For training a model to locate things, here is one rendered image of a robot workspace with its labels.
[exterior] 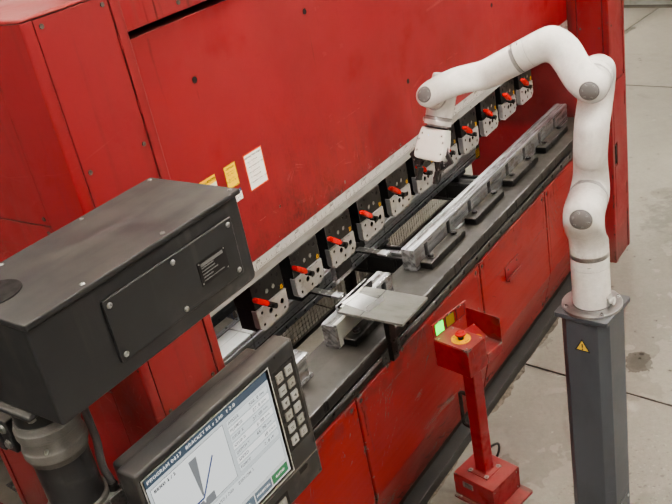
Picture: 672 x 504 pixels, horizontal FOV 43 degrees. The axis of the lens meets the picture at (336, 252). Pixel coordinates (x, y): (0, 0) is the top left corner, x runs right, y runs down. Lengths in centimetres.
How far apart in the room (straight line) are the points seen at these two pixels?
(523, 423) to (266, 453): 231
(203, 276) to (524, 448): 249
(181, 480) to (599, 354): 162
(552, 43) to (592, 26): 215
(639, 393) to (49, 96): 306
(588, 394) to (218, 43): 163
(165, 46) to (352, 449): 151
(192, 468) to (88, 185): 62
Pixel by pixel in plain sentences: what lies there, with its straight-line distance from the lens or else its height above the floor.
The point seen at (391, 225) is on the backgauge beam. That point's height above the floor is 93.
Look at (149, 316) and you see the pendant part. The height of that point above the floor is 183.
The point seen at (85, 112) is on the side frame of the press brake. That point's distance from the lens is 182.
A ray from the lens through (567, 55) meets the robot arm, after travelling 248.
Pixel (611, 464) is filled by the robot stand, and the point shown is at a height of 41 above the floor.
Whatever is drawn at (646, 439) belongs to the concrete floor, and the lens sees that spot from 389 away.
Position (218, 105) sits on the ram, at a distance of 239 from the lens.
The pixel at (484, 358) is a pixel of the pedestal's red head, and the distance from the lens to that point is 317.
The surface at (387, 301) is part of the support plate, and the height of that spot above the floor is 100.
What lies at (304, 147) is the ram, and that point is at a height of 163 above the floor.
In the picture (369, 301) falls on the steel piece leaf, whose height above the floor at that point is 100.
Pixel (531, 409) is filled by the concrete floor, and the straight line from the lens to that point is 404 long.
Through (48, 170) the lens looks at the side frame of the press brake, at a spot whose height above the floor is 199.
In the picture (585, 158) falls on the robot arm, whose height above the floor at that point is 153.
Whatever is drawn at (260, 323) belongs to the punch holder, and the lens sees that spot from 262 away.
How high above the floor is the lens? 253
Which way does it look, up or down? 27 degrees down
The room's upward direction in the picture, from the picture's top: 12 degrees counter-clockwise
